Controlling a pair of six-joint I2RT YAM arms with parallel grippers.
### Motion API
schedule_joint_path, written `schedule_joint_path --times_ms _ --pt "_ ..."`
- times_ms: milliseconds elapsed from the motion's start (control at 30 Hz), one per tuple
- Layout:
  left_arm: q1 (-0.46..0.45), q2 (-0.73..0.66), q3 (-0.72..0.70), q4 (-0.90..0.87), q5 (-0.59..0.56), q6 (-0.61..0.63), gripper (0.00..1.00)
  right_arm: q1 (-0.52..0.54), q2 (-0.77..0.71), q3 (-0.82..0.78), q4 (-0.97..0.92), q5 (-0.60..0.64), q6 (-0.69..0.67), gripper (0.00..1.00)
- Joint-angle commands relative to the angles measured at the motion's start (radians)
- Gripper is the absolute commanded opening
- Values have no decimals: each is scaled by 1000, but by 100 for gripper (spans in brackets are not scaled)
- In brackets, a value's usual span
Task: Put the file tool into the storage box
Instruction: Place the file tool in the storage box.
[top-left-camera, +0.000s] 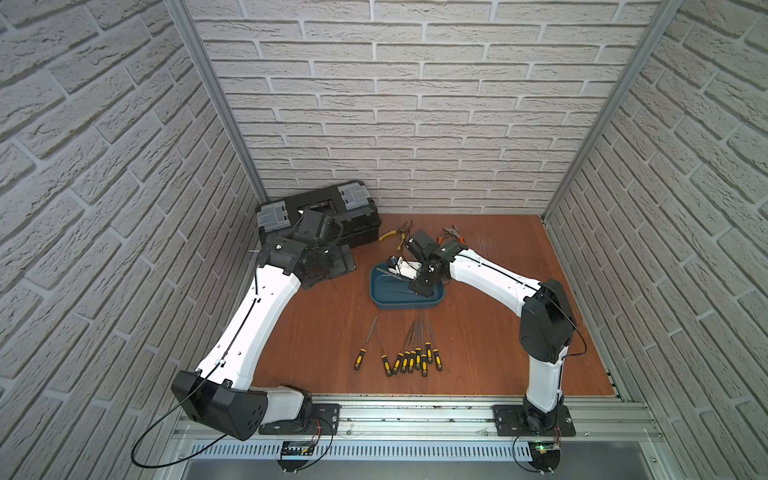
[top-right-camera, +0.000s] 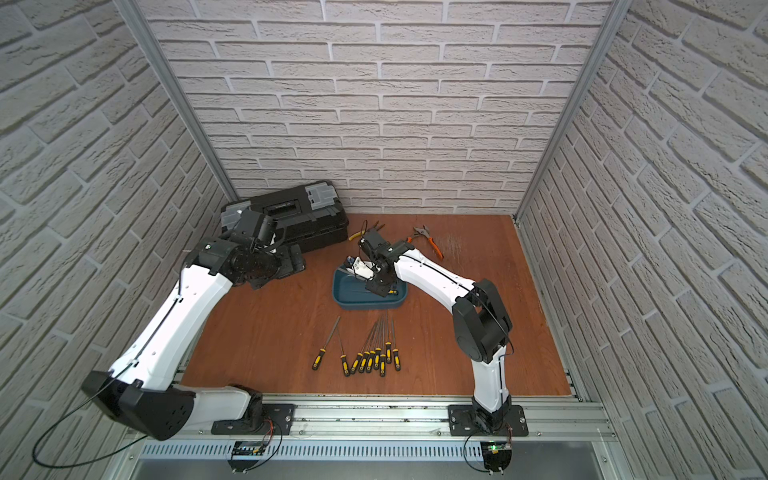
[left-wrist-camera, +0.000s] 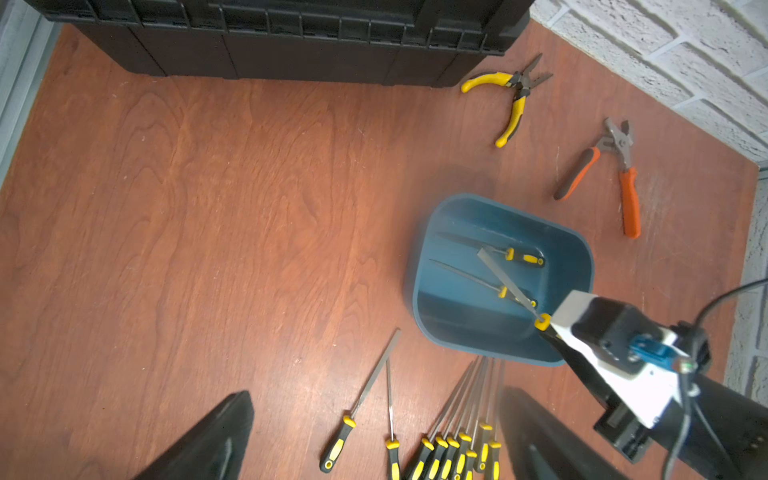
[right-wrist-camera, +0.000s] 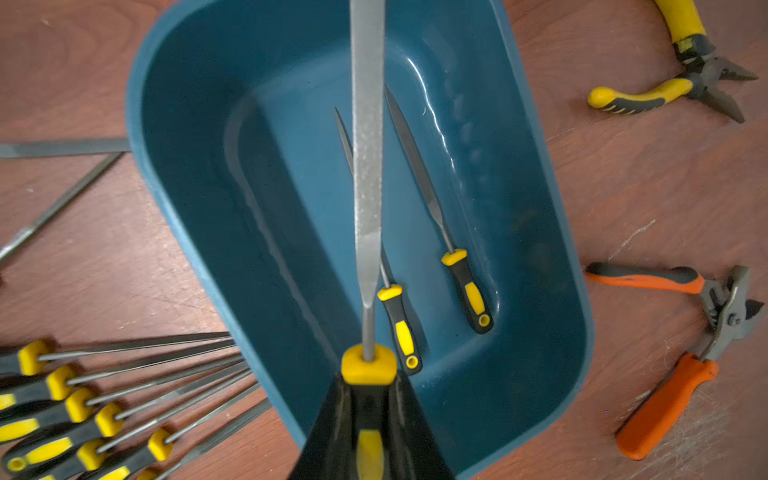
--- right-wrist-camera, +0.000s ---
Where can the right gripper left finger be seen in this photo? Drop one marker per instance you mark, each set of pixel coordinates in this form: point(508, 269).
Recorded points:
point(328, 452)

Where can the orange handled pliers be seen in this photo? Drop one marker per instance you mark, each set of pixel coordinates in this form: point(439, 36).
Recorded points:
point(730, 312)

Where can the teal plastic storage box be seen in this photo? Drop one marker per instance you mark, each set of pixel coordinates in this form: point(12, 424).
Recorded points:
point(230, 115)

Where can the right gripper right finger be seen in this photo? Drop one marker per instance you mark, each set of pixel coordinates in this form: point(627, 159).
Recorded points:
point(412, 450)

